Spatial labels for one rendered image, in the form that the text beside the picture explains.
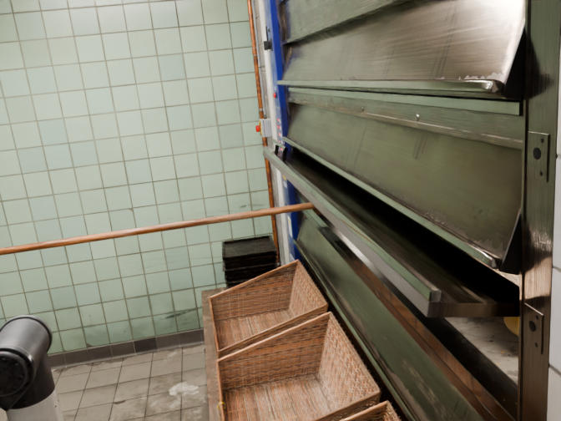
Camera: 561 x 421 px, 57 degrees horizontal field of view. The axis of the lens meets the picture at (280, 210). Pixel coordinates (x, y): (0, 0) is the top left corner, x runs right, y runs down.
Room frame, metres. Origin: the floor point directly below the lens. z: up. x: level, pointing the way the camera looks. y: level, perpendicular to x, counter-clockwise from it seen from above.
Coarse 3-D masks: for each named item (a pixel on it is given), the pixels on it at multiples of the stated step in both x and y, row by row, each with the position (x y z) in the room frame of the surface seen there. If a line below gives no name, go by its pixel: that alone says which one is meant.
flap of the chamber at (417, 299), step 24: (312, 168) 2.00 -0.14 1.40; (336, 192) 1.53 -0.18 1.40; (360, 192) 1.56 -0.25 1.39; (360, 216) 1.24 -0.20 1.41; (384, 216) 1.25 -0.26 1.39; (360, 240) 1.03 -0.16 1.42; (384, 240) 1.04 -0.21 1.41; (408, 240) 1.05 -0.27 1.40; (432, 240) 1.06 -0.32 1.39; (384, 264) 0.89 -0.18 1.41; (432, 264) 0.89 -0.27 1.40; (456, 264) 0.90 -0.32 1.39; (480, 264) 0.91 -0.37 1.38; (408, 288) 0.78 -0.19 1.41; (456, 288) 0.78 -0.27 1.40; (480, 288) 0.78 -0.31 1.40; (504, 288) 0.79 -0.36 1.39; (432, 312) 0.71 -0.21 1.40; (456, 312) 0.72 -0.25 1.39; (480, 312) 0.72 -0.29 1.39; (504, 312) 0.73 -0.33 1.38
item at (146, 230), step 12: (300, 204) 2.18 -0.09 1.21; (216, 216) 2.13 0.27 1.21; (228, 216) 2.13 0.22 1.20; (240, 216) 2.14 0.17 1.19; (252, 216) 2.14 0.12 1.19; (144, 228) 2.09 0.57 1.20; (156, 228) 2.09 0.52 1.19; (168, 228) 2.10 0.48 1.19; (180, 228) 2.11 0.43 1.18; (60, 240) 2.05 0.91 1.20; (72, 240) 2.05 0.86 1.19; (84, 240) 2.05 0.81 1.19; (96, 240) 2.06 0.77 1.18; (0, 252) 2.01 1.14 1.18; (12, 252) 2.02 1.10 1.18
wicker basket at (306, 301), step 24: (288, 264) 2.45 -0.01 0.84; (240, 288) 2.41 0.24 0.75; (264, 288) 2.43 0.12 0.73; (288, 288) 2.44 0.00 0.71; (312, 288) 2.14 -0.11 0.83; (216, 312) 2.38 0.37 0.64; (240, 312) 2.40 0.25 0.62; (264, 312) 2.42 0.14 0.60; (288, 312) 2.41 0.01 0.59; (312, 312) 1.91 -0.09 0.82; (216, 336) 1.98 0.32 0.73; (240, 336) 2.22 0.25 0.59; (264, 336) 1.88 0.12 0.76; (264, 360) 1.88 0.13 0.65
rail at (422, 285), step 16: (320, 192) 1.41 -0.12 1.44; (336, 208) 1.23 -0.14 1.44; (352, 224) 1.09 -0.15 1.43; (368, 240) 0.98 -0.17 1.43; (384, 256) 0.89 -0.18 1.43; (400, 256) 0.87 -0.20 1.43; (400, 272) 0.82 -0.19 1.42; (416, 272) 0.78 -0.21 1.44; (416, 288) 0.76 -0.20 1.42; (432, 288) 0.72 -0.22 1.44
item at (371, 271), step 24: (312, 216) 2.18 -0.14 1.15; (336, 240) 1.80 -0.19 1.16; (360, 264) 1.53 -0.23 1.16; (384, 288) 1.32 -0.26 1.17; (408, 312) 1.16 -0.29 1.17; (432, 336) 1.03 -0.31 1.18; (456, 336) 1.01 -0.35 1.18; (456, 360) 0.92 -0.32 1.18; (480, 360) 0.91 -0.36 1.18; (480, 384) 0.84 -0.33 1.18; (504, 384) 0.83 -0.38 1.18; (504, 408) 0.76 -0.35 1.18
